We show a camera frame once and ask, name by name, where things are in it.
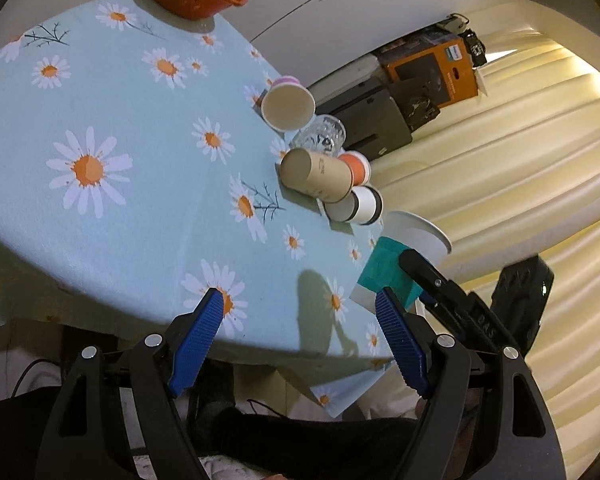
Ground white and black cup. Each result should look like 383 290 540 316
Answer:
324 185 385 226

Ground dark brown bag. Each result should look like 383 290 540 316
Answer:
390 78 442 132

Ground clear glass cup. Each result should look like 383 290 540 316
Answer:
296 115 347 157

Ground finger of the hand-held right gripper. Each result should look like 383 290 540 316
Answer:
399 250 477 317

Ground orange cardboard box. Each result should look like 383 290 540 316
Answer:
380 39 481 109

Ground cream ribbed curtain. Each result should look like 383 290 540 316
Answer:
370 35 600 480

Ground white and teal paper cup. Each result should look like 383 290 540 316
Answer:
351 210 453 318

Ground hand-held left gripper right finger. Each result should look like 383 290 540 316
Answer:
374 287 567 480

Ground person's dark trousers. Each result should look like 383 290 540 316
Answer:
0 385 431 480

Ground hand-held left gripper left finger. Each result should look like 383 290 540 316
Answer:
36 287 226 480

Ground black case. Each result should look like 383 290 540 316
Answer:
314 77 414 162

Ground orange cup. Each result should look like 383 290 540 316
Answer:
338 152 372 187

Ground daisy print blue tablecloth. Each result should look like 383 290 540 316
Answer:
0 0 423 418

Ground pink-bottomed paper cup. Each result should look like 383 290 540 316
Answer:
260 75 317 133

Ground brown paper cup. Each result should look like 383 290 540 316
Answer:
279 147 355 204

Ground black cable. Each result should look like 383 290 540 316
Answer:
0 357 63 406

